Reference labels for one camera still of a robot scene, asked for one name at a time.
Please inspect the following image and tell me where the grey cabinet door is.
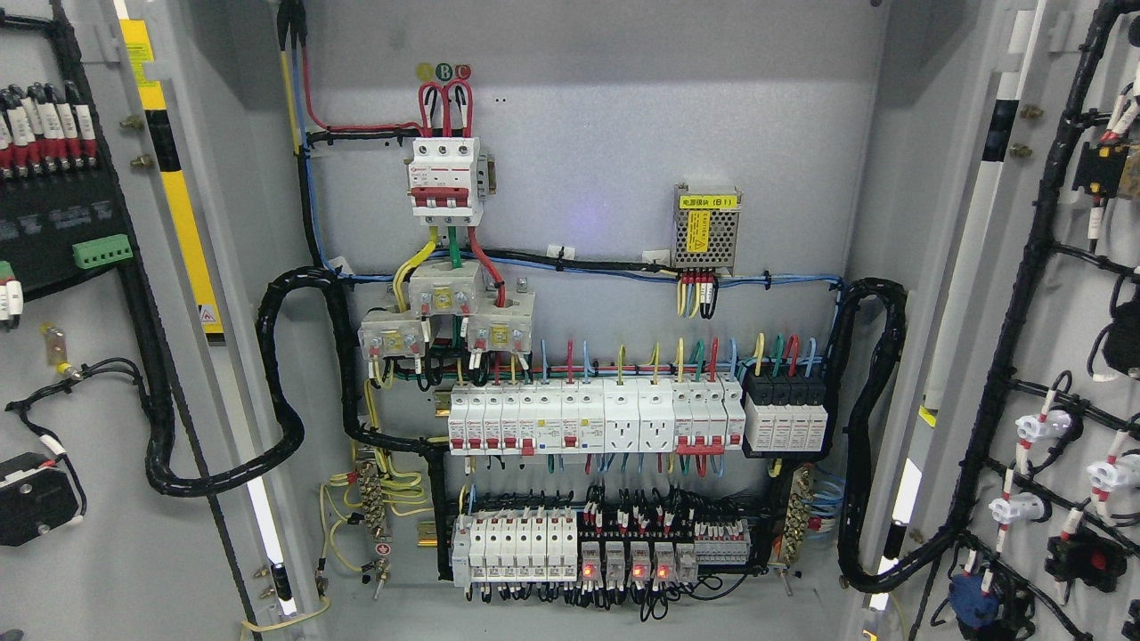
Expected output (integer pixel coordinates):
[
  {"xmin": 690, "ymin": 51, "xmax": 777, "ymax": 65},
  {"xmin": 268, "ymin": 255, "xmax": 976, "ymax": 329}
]
[
  {"xmin": 842, "ymin": 1, "xmax": 1137, "ymax": 640},
  {"xmin": 0, "ymin": 0, "xmax": 308, "ymax": 641}
]

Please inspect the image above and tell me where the white breaker and socket row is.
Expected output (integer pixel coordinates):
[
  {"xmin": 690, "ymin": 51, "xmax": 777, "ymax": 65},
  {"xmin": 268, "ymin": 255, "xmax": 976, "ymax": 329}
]
[{"xmin": 445, "ymin": 375, "xmax": 746, "ymax": 456}]

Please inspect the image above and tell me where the grey current transformer middle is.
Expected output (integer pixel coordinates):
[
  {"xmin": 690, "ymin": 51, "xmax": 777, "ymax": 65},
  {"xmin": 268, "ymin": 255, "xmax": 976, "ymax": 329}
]
[{"xmin": 408, "ymin": 259, "xmax": 487, "ymax": 317}]

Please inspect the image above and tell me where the perforated metal power supply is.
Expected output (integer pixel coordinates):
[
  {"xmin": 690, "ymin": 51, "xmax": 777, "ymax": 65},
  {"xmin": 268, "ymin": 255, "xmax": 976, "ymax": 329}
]
[{"xmin": 671, "ymin": 180, "xmax": 742, "ymax": 271}]

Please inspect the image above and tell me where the three pole main breaker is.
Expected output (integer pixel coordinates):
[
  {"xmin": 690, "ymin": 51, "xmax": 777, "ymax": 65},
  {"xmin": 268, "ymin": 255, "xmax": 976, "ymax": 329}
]
[{"xmin": 407, "ymin": 137, "xmax": 488, "ymax": 227}]

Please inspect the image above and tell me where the grey current transformer left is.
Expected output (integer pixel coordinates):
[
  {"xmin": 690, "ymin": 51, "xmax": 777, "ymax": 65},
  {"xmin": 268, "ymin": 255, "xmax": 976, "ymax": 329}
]
[{"xmin": 358, "ymin": 310, "xmax": 428, "ymax": 362}]

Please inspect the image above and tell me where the lower relay terminal row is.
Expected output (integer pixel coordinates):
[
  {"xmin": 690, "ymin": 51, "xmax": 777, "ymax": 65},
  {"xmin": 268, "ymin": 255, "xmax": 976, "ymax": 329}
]
[{"xmin": 451, "ymin": 488, "xmax": 754, "ymax": 597}]

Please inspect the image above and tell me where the black surge protector block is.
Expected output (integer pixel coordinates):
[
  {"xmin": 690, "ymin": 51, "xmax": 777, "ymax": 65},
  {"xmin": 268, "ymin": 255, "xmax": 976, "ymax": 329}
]
[{"xmin": 744, "ymin": 370, "xmax": 832, "ymax": 461}]

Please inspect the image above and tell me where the brass ground bar left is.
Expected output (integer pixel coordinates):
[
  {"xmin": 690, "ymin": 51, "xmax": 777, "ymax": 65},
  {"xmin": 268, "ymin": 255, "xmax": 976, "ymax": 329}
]
[{"xmin": 355, "ymin": 459, "xmax": 386, "ymax": 542}]

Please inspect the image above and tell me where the brass ground bar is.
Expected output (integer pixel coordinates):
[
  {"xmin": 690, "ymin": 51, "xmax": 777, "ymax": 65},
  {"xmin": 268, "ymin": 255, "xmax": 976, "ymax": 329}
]
[
  {"xmin": 355, "ymin": 459, "xmax": 386, "ymax": 542},
  {"xmin": 780, "ymin": 466, "xmax": 813, "ymax": 565}
]

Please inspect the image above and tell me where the brass ground bar right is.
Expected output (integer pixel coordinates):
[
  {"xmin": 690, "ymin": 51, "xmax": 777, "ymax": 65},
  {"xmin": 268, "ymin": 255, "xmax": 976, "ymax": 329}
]
[{"xmin": 780, "ymin": 466, "xmax": 813, "ymax": 565}]

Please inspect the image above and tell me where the black digital power meter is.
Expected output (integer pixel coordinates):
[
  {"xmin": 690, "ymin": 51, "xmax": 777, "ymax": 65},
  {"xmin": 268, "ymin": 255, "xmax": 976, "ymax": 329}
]
[{"xmin": 1, "ymin": 154, "xmax": 138, "ymax": 301}]

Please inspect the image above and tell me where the black corrugated cable loom left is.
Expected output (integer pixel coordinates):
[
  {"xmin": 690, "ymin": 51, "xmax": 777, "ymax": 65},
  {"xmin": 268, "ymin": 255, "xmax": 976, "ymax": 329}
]
[{"xmin": 120, "ymin": 265, "xmax": 455, "ymax": 581}]

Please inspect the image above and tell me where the black corrugated cable loom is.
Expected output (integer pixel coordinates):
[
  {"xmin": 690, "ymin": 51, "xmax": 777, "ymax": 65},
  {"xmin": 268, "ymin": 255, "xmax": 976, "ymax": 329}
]
[
  {"xmin": 825, "ymin": 276, "xmax": 963, "ymax": 594},
  {"xmin": 120, "ymin": 265, "xmax": 455, "ymax": 581}
]

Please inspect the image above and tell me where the black corrugated cable loom right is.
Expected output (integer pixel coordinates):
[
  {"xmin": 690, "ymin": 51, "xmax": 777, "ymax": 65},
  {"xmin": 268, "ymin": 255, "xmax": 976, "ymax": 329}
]
[{"xmin": 825, "ymin": 276, "xmax": 963, "ymax": 594}]

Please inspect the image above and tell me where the black white rotary switch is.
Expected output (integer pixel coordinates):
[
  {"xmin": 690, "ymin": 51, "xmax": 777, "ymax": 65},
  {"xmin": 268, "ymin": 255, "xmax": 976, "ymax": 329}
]
[{"xmin": 1, "ymin": 453, "xmax": 80, "ymax": 547}]

